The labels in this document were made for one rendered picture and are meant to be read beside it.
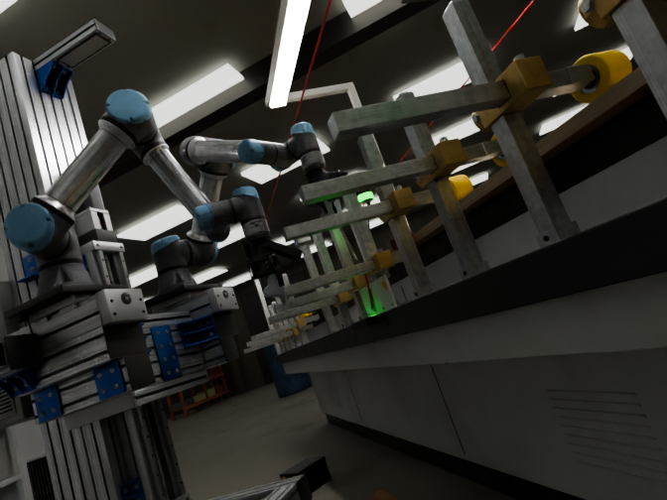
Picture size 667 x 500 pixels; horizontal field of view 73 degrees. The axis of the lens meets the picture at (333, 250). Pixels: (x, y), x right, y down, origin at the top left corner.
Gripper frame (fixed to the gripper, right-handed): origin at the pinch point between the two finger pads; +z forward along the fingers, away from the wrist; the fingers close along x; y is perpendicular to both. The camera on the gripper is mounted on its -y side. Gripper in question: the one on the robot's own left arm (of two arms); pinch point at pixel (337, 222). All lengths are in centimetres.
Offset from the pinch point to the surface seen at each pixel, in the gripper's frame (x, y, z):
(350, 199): -7.0, -1.4, -6.6
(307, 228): 26.6, -19.9, 5.9
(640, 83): 9, -87, 11
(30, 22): 36, 195, -230
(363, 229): -7.5, -1.8, 4.1
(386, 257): -5.7, -9.2, 15.6
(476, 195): -7.1, -44.3, 11.4
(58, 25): 20, 195, -230
